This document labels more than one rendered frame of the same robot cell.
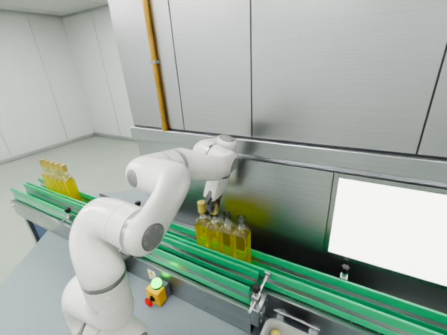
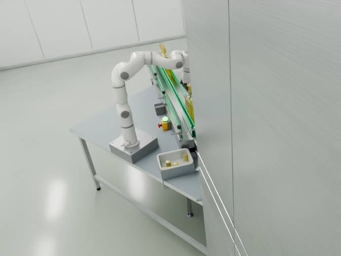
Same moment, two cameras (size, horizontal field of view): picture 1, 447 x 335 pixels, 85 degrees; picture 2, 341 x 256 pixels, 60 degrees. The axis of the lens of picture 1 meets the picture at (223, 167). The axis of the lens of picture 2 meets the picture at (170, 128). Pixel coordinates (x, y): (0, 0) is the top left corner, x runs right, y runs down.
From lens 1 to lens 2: 153 cm
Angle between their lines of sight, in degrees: 47
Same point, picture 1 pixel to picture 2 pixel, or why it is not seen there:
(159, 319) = (159, 134)
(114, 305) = (117, 94)
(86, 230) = (115, 69)
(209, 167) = (161, 62)
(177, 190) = (135, 64)
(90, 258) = (114, 77)
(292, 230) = not seen: hidden behind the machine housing
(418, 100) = not seen: hidden behind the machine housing
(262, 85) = not seen: hidden behind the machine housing
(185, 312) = (169, 136)
